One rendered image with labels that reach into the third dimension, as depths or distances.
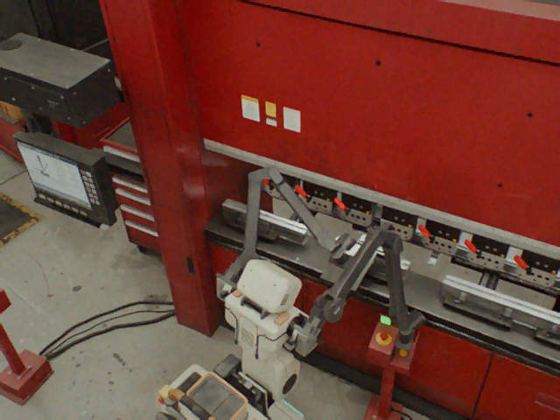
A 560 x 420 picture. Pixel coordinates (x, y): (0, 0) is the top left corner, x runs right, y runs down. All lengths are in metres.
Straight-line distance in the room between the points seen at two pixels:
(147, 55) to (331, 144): 0.85
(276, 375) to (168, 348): 1.34
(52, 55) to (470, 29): 1.63
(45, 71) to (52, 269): 2.20
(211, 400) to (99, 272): 2.04
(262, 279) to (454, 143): 0.90
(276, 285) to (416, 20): 1.08
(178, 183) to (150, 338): 1.31
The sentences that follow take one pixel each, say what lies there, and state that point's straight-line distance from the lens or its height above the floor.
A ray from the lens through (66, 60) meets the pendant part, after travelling 2.73.
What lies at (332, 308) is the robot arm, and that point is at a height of 1.28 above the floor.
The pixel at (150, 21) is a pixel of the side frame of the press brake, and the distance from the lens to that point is 2.59.
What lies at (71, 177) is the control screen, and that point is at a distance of 2.87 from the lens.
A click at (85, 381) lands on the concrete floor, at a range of 3.97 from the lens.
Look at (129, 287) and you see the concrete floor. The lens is 4.33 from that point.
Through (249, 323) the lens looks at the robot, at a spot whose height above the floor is 1.20.
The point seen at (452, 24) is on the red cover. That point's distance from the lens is 2.22.
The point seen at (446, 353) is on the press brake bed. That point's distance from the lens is 3.16.
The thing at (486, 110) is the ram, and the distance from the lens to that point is 2.35.
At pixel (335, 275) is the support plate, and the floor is 1.00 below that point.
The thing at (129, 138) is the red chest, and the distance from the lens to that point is 3.90.
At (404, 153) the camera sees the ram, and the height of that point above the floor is 1.65.
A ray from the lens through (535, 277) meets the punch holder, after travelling 2.79.
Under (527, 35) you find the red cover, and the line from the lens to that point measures 2.18.
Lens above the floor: 3.18
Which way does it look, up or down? 43 degrees down
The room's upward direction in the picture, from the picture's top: 2 degrees counter-clockwise
